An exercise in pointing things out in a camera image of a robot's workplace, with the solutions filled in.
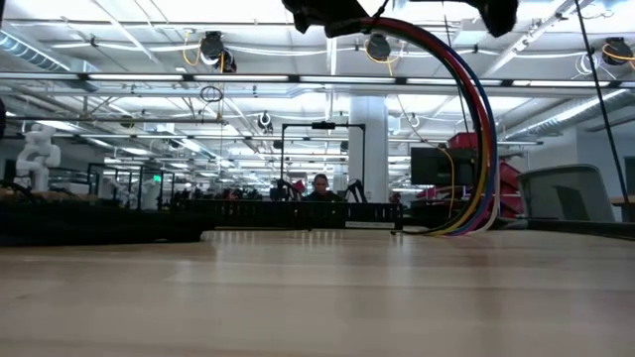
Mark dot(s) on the red plastic bin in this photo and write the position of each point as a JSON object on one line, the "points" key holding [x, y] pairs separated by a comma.
{"points": [[461, 140]]}

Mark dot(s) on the white building column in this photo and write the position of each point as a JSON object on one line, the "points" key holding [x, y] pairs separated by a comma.
{"points": [[369, 149]]}

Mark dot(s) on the black monitor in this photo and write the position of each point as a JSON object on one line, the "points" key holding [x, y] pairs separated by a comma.
{"points": [[436, 166]]}

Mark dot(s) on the red bin rack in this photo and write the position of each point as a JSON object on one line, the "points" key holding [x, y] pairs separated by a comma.
{"points": [[511, 183]]}

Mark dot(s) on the person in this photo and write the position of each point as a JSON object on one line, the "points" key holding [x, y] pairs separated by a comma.
{"points": [[321, 188]]}

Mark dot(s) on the overhead light bar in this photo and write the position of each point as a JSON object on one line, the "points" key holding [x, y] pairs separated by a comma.
{"points": [[149, 77]]}

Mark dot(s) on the black station frame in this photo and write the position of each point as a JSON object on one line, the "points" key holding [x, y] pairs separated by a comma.
{"points": [[347, 125]]}

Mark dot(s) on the silver spiral ceiling duct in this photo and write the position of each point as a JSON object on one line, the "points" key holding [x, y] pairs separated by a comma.
{"points": [[570, 116]]}

